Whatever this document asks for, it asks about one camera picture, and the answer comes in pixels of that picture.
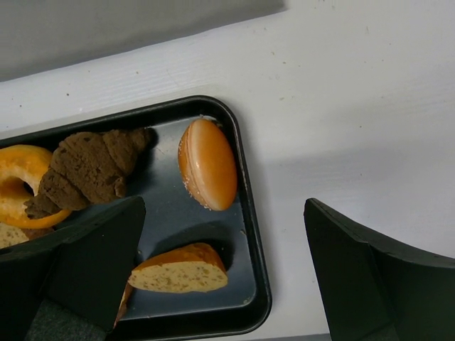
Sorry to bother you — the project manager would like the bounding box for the glossy orange bun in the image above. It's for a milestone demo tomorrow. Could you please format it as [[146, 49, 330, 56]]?
[[178, 119, 237, 211]]

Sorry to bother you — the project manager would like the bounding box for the seeded bread slice front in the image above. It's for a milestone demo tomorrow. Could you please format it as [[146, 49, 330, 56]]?
[[115, 242, 228, 322]]

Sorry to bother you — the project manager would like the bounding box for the brown chocolate croissant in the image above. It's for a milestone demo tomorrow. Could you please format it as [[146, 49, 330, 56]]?
[[25, 128, 152, 220]]

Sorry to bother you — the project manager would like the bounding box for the orange glazed donut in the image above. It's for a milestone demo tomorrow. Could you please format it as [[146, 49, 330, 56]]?
[[1, 145, 70, 229]]

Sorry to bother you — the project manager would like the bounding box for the seeded bread slice back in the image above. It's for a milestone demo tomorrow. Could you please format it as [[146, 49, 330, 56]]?
[[0, 223, 54, 249]]

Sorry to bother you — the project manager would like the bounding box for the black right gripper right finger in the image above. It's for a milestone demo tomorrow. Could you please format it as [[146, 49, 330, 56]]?
[[304, 198, 454, 340]]

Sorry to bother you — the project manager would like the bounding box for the seeded bread slice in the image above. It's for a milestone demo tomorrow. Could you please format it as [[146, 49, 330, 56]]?
[[0, 223, 54, 249], [115, 242, 228, 322]]

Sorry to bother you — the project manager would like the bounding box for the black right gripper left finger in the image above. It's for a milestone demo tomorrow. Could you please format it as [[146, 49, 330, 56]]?
[[1, 197, 146, 340]]

